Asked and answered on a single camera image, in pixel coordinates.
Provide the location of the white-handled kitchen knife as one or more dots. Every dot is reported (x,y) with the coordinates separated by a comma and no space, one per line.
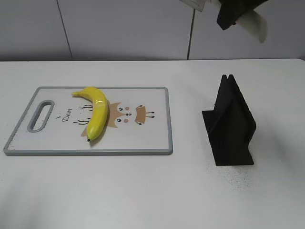
(251,21)

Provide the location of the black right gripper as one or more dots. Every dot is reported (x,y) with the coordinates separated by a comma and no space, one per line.
(232,10)

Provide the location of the grey-rimmed deer cutting board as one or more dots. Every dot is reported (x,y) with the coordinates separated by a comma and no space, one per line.
(72,121)

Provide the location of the black knife stand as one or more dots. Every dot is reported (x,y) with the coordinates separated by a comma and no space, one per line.
(230,125)

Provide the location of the yellow plastic banana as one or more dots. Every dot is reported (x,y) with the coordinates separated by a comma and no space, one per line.
(100,111)

